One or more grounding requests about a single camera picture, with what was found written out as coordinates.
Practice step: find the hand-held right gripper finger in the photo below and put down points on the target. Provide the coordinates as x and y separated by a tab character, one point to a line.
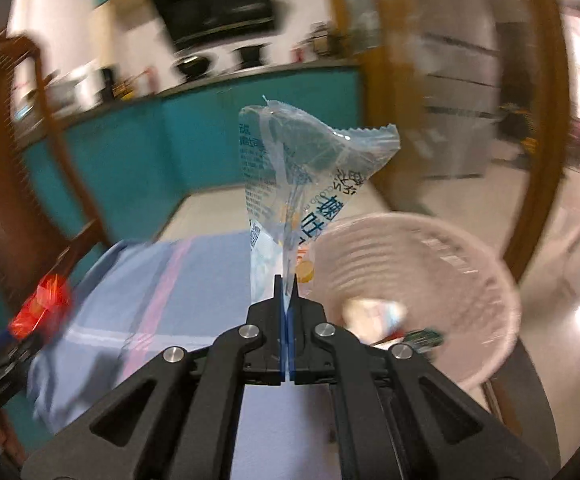
294	320
283	320

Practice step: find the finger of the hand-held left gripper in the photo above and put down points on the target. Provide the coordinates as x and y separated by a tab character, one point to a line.
22	347

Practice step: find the red wrapper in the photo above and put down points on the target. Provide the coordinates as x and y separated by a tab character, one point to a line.
39	305

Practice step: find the blue face mask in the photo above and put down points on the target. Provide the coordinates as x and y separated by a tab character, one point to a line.
375	315

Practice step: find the pink plastic basket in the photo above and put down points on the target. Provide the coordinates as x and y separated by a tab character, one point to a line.
420	270

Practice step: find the clear printed plastic wrapper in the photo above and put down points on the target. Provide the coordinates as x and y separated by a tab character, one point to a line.
290	170

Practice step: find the striped blue blanket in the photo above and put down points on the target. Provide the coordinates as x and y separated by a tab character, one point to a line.
169	285

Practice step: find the dark green wrapper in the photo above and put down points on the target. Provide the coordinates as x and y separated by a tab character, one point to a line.
425	338

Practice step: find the carved wooden chair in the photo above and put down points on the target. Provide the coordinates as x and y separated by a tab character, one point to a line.
4	160

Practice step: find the teal kitchen cabinet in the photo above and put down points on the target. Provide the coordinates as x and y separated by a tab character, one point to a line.
270	130

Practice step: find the teal counter cabinet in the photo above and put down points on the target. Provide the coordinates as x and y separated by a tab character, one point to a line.
119	170

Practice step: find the red bottle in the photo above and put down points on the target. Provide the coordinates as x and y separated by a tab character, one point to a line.
299	55

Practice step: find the black cooking pot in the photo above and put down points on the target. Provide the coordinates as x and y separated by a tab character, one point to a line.
250	55

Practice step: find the black wok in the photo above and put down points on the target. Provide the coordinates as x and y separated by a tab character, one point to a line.
194	66

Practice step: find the etched glass door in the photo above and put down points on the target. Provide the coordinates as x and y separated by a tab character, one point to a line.
460	85

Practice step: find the black range hood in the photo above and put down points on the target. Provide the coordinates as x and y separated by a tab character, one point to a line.
214	10

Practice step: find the wooden glass display cabinet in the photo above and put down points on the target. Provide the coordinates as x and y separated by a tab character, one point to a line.
357	5

